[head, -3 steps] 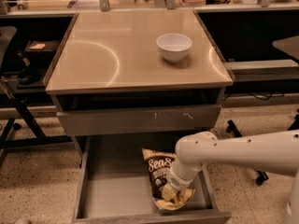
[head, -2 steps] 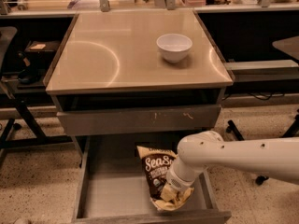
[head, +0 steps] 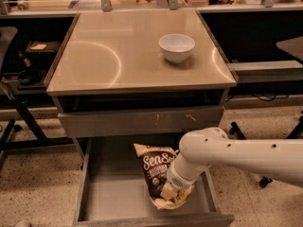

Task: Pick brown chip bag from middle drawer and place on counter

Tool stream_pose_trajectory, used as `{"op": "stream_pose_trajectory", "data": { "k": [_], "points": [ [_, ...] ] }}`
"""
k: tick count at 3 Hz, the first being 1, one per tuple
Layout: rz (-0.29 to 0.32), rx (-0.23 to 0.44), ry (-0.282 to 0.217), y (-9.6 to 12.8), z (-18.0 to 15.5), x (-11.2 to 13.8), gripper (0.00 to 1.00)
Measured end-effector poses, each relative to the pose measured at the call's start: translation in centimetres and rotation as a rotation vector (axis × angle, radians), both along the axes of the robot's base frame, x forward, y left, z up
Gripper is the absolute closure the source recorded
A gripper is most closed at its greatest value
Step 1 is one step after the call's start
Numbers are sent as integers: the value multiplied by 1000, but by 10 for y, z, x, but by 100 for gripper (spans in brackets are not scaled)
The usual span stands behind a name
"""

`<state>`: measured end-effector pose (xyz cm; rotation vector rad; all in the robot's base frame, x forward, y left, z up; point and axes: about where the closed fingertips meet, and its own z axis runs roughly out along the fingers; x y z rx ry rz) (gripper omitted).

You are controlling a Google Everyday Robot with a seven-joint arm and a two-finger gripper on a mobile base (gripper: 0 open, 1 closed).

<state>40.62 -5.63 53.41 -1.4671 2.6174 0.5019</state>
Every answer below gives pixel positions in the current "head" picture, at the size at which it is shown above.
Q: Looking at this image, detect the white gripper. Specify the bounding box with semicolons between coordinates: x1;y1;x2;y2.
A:
160;165;195;201

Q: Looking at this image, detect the brown sea salt chip bag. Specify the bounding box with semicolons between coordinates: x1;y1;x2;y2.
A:
134;144;194;210

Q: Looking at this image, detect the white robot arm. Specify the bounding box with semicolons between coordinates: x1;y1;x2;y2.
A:
161;128;303;200

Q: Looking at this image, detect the open grey middle drawer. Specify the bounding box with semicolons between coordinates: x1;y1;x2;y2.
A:
73;134;234;227

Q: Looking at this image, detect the closed grey top drawer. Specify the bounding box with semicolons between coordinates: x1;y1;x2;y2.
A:
59;106;224;138

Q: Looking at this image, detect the grey drawer cabinet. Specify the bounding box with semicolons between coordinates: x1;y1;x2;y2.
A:
44;9;239;163

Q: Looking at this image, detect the black wheeled stand base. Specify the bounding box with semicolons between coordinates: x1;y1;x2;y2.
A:
229;112;303;188

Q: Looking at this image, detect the white ceramic bowl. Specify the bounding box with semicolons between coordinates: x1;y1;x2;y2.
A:
158;34;196;63

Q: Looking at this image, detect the dark box on shelf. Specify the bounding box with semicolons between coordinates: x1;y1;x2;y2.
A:
26;41;61;63

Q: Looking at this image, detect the black chair left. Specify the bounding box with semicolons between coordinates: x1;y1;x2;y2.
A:
0;26;17;78

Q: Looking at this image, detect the black metal frame left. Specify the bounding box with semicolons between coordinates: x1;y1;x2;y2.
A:
0;79;77;168

